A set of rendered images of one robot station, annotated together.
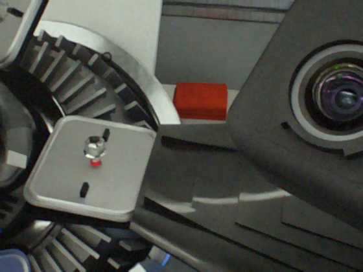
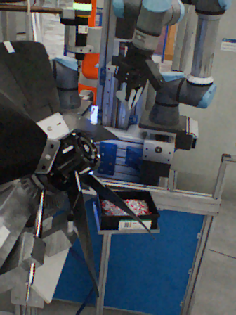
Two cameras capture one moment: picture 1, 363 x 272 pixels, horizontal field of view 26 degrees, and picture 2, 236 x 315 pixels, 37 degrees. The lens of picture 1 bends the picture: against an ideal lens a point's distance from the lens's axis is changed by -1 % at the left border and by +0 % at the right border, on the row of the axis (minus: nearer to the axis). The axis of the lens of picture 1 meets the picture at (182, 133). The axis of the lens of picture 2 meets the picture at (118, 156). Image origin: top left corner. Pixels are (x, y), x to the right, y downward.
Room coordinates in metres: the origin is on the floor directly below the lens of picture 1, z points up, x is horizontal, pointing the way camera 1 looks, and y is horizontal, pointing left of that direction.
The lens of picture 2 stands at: (0.31, 1.00, 1.63)
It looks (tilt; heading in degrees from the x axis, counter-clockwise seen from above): 26 degrees down; 266
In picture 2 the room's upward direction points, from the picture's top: 6 degrees clockwise
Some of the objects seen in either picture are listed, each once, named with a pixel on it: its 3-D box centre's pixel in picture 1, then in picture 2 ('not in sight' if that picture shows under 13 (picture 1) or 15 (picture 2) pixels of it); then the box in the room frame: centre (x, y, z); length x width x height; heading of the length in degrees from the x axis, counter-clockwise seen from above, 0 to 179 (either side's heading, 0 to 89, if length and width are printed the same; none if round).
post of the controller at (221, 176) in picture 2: not in sight; (221, 176); (-0.19, -0.24, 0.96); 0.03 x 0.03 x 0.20; 83
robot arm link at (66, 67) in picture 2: not in sight; (65, 71); (0.49, -0.72, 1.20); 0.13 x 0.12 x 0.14; 17
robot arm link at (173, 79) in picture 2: not in sight; (171, 86); (0.00, -0.62, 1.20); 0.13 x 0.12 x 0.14; 148
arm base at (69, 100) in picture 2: not in sight; (66, 94); (0.49, -0.72, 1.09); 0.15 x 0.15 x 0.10
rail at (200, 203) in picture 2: not in sight; (112, 190); (0.23, -0.29, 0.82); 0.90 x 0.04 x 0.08; 173
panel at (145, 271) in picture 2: not in sight; (105, 257); (0.23, -0.29, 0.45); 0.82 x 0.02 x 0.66; 173
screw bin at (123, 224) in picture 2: not in sight; (126, 210); (0.18, -0.12, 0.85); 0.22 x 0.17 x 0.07; 8
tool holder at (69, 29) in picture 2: not in sight; (77, 29); (0.38, 0.06, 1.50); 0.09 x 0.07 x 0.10; 28
